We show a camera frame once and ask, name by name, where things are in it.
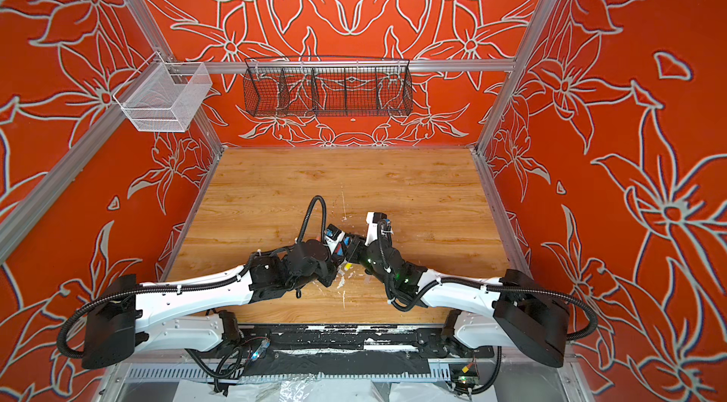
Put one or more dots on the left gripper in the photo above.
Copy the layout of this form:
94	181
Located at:
334	266

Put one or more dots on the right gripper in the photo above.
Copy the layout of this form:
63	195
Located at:
355	247

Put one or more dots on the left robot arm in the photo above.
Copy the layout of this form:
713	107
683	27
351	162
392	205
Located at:
108	329

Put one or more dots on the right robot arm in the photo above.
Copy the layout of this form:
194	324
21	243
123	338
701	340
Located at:
512	311

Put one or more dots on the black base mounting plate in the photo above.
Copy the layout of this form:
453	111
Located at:
348	350

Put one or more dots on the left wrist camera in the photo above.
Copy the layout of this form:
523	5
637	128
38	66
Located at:
333	237

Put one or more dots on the black wire basket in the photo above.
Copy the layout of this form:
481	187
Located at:
336	87

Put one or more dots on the white wire basket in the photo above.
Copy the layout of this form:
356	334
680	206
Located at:
161	96

